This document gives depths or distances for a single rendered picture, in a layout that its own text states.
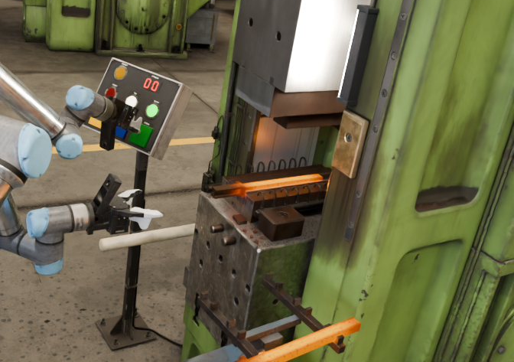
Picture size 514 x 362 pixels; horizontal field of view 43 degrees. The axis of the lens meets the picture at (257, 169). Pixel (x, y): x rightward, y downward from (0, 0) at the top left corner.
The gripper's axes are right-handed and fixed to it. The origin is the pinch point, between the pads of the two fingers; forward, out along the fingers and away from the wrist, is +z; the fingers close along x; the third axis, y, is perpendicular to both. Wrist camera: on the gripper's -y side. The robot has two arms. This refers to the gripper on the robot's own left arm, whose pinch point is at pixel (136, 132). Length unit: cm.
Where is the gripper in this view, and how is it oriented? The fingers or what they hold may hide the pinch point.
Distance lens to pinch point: 231.2
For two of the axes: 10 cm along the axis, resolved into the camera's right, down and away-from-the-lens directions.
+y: 4.0, -9.1, 0.4
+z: 3.8, 2.1, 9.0
